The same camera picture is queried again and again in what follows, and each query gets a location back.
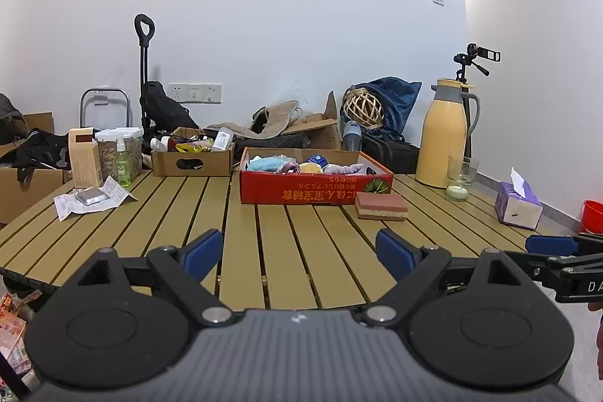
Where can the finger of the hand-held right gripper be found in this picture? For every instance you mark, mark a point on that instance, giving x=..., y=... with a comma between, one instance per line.
x=551, y=244

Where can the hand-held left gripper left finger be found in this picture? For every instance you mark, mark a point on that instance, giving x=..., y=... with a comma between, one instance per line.
x=202, y=252

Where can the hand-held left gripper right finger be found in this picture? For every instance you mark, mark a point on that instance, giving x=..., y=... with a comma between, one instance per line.
x=395, y=252

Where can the red cardboard box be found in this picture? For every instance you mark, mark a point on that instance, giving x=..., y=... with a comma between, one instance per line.
x=306, y=195

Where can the yellow soft toy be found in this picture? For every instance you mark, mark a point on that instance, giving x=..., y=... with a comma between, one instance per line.
x=311, y=169

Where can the person's right hand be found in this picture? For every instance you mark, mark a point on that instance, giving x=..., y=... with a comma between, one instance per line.
x=599, y=343

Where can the pink layered sponge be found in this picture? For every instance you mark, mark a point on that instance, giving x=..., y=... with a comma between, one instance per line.
x=381, y=206

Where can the red plastic bucket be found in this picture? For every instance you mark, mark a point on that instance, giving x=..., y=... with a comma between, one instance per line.
x=592, y=216

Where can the purple tissue box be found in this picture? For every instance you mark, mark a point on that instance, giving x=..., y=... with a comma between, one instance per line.
x=516, y=206

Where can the small brown cardboard box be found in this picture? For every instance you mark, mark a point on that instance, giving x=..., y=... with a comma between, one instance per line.
x=193, y=164

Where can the clear drinking glass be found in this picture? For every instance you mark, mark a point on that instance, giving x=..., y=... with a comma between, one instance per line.
x=459, y=180

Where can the black carry case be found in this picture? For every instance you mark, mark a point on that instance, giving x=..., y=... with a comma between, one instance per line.
x=391, y=154

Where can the yellow packet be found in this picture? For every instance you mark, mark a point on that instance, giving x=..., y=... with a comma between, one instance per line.
x=188, y=147

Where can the light blue cloth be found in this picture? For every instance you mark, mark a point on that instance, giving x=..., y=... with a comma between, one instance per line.
x=264, y=165

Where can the white labelled bottle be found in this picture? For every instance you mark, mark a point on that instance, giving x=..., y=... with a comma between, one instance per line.
x=222, y=139

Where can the white bottle with red band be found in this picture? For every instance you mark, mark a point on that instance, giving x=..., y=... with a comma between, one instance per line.
x=162, y=144

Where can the green spray bottle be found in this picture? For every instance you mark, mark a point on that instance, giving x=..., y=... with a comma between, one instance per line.
x=123, y=166

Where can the clear container with white lid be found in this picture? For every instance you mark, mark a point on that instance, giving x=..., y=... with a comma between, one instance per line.
x=134, y=157

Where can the blue and white packet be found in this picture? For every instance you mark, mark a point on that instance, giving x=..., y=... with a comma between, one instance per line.
x=319, y=159

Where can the pink striped cloth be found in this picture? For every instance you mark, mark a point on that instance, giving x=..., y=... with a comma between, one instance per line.
x=288, y=168

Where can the yellow thermos jug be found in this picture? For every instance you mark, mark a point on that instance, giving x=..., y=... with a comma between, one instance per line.
x=443, y=138

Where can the blue water bottle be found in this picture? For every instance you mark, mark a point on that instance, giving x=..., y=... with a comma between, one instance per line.
x=352, y=136

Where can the silver foil packet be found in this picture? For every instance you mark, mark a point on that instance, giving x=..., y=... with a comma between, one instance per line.
x=92, y=195

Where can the dark cloth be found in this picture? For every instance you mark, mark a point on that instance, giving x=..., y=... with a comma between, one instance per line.
x=273, y=142

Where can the large open cardboard box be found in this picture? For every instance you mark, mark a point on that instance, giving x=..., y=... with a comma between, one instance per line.
x=320, y=133

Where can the white paper receipt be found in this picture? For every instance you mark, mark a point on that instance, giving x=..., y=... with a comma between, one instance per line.
x=68, y=204

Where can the woven rattan ball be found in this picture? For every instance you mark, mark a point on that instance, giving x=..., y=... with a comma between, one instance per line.
x=362, y=110

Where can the black trolley bag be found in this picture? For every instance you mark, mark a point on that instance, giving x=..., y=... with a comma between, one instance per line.
x=165, y=107

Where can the beige carton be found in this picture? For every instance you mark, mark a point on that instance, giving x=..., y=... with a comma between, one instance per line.
x=85, y=159

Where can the dark blue cloth bag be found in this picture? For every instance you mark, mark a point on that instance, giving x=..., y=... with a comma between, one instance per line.
x=400, y=100

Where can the plain brown cardboard box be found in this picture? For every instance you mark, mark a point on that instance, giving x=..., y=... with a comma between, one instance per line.
x=28, y=195

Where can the black clothing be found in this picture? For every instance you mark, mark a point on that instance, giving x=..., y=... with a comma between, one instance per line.
x=40, y=152

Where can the pile of snack packets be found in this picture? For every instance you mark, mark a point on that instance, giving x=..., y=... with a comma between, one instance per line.
x=14, y=326

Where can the grey backpack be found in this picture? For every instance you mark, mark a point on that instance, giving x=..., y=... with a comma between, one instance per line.
x=9, y=114

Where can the white wall socket panel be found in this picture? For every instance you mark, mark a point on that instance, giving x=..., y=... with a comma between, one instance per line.
x=195, y=93

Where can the metal tube frame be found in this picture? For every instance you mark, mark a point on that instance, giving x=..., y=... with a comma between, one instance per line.
x=103, y=91

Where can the black camera tripod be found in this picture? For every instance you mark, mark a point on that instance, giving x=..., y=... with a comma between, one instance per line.
x=480, y=52

